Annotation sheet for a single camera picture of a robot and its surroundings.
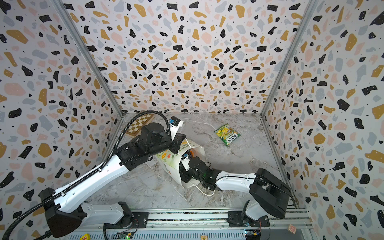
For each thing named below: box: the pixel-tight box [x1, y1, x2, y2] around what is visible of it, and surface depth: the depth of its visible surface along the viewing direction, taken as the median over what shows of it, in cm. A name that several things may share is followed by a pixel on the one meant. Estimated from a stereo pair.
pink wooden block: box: [287, 224, 297, 234], surface depth 73 cm
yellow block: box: [80, 233, 91, 240], surface depth 69 cm
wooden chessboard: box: [125, 113, 155, 137], surface depth 112 cm
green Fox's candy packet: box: [214, 123, 241, 146], surface depth 108 cm
